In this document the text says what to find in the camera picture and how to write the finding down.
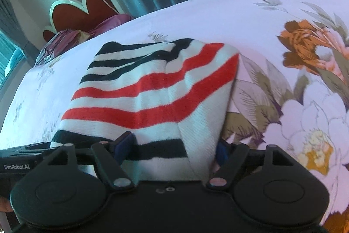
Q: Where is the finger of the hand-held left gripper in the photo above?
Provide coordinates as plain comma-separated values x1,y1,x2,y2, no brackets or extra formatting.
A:
15,141,64,154

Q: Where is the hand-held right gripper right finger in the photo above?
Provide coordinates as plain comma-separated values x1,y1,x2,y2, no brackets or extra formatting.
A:
207,140,298,190

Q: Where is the purple patterned pillow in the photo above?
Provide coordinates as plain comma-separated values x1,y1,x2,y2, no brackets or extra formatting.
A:
35,29,92,67

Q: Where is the red cream scalloped headboard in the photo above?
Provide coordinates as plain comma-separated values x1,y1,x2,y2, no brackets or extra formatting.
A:
43,0,120,41

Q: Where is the white red black striped sweater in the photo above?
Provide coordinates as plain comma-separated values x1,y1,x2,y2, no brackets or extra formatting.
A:
50,38,240,181

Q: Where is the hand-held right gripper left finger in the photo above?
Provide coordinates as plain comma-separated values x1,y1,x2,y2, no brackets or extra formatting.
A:
47,133,136,192

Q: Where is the floral bedsheet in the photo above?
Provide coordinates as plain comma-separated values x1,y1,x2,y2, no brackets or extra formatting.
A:
0,0,349,233

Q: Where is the plain purple pillow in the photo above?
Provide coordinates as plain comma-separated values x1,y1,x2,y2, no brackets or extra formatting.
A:
88,14,135,37

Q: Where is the grey window curtain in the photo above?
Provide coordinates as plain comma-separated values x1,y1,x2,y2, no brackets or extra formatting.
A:
0,0,37,87

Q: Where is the person's left hand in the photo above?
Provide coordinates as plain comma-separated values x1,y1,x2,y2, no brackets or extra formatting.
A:
0,195,15,213

